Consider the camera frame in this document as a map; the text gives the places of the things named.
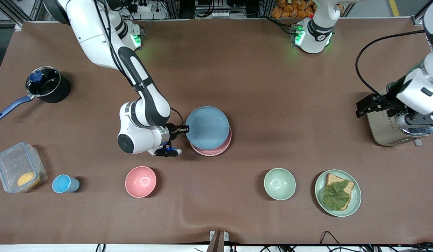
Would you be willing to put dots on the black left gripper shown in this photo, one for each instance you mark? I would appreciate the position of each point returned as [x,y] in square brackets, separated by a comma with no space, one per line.
[387,101]

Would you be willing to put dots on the brown bread slice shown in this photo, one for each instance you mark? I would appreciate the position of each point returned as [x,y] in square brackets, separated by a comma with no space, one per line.
[332,178]

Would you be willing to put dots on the clear plastic container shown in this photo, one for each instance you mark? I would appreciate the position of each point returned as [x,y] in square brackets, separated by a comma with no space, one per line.
[13,161]

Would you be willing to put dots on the blue cup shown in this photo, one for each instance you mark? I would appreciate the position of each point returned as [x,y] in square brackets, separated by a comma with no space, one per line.
[64,184]

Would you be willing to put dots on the green lettuce leaf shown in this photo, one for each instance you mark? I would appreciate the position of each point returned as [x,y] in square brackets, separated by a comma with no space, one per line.
[335,197]

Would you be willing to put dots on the bag of orange buns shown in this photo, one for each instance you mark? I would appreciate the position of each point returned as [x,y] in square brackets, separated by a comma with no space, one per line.
[293,8]

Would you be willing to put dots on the white power strip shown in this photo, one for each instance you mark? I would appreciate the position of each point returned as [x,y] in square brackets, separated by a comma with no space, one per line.
[141,7]

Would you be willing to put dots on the pink plate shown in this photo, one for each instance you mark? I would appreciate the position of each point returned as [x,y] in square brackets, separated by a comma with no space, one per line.
[212,152]

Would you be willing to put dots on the pink bowl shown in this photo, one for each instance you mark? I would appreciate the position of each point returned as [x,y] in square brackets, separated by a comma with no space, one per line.
[140,182]

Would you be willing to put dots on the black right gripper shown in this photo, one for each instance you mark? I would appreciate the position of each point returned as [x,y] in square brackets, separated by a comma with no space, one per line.
[173,131]

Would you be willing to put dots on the glass lid with blue knob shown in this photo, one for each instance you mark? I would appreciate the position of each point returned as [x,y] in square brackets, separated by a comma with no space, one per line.
[44,84]

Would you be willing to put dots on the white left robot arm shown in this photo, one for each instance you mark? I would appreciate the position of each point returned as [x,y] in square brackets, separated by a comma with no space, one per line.
[417,91]

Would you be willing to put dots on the beige toaster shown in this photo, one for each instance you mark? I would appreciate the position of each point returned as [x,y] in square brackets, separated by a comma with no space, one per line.
[381,129]

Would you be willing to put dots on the brown table cover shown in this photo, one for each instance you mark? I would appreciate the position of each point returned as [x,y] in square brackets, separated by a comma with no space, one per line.
[272,77]

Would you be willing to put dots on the yellow food piece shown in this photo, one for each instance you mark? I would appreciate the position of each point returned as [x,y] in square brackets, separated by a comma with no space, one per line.
[27,180]

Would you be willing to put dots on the metal table edge bracket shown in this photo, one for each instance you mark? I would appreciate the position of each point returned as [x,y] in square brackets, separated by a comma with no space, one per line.
[218,241]

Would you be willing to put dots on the white connector box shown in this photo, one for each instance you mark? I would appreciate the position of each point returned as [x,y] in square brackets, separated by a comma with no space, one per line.
[221,14]

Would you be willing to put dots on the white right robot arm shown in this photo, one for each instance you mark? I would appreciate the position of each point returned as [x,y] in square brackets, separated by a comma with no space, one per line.
[97,35]

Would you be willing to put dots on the blue plate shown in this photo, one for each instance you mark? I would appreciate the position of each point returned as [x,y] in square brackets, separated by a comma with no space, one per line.
[207,127]

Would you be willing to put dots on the green plate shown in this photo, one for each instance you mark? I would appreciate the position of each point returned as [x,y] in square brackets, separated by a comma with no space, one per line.
[356,199]

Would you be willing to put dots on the green bowl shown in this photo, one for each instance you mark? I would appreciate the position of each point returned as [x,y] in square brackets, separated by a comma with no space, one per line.
[279,184]

